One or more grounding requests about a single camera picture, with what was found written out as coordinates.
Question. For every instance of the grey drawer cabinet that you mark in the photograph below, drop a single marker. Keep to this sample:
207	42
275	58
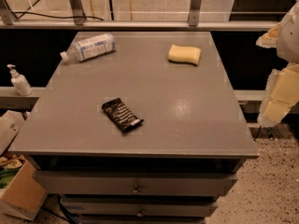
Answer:
170	169

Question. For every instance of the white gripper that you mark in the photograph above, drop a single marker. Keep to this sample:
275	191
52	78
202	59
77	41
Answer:
290	37

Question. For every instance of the open cardboard box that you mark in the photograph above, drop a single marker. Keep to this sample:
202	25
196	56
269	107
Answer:
23	197

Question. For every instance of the clear plastic bottle blue label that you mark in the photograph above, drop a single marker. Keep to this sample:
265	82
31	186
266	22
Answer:
89	48

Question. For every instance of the white pump dispenser bottle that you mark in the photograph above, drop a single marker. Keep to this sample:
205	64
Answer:
19	81

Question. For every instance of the metal railing frame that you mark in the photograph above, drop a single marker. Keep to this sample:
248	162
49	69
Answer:
199	15

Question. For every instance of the yellow sponge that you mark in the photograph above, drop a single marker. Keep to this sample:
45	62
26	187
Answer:
181	54

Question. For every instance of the black rxbar chocolate bar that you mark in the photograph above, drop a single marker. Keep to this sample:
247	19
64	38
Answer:
121	115

